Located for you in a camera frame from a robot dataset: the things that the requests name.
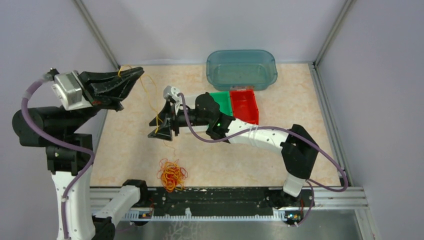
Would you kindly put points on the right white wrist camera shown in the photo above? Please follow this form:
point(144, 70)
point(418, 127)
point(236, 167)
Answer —
point(171, 94)

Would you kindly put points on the white plastic bin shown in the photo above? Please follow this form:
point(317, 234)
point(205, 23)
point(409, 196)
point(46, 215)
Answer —
point(190, 102)

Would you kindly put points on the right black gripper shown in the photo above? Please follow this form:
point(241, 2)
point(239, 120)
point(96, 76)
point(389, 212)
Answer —
point(164, 132)

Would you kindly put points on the green plastic bin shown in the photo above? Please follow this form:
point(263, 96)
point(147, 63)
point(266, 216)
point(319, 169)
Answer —
point(224, 101)

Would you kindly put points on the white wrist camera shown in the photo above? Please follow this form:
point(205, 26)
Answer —
point(171, 94)
point(69, 90)

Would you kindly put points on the red plastic bin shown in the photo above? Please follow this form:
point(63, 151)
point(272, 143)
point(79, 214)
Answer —
point(244, 106)

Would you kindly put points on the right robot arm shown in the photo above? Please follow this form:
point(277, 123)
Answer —
point(298, 149)

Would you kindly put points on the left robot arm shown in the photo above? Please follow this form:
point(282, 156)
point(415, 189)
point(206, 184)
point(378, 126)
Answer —
point(52, 110)

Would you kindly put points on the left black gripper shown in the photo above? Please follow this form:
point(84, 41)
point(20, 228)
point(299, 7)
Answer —
point(106, 89)

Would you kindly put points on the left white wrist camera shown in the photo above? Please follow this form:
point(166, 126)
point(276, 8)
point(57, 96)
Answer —
point(69, 90)

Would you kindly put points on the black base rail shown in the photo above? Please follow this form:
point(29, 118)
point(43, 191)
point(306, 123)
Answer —
point(224, 204)

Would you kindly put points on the blue transparent plastic tub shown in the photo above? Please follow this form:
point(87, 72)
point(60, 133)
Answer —
point(228, 70)

